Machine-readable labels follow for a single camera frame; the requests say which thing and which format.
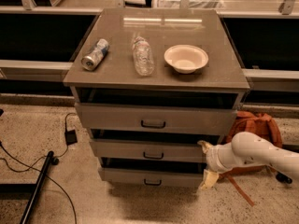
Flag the clear plastic water bottle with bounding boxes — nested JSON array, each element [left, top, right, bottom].
[[132, 36, 155, 77]]

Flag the black power adapter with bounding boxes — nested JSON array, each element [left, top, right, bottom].
[[64, 130, 78, 146]]

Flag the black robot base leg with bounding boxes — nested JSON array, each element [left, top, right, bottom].
[[276, 173, 292, 184]]

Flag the grey drawer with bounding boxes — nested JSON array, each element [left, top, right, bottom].
[[75, 103, 236, 135], [90, 139, 206, 163], [98, 167, 203, 188]]

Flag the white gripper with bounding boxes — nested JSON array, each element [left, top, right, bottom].
[[197, 140, 237, 189]]

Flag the black metal pole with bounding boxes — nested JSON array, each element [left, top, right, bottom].
[[20, 151, 54, 224]]

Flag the grey bottom drawer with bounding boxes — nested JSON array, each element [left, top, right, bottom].
[[98, 167, 203, 188]]

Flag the grey drawer cabinet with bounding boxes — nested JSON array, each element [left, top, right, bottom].
[[64, 8, 249, 174]]

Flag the orange backpack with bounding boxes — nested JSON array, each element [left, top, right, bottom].
[[220, 111, 282, 206]]

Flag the grey top drawer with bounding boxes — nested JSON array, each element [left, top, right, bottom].
[[75, 103, 236, 135]]

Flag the white paper bowl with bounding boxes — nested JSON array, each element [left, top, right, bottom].
[[164, 45, 208, 74]]

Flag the silver blue drink can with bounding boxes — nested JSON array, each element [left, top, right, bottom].
[[81, 38, 109, 71]]

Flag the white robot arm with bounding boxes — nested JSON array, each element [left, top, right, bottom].
[[197, 132, 299, 189]]

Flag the black floor cable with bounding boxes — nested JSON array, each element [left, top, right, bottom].
[[0, 112, 78, 224]]

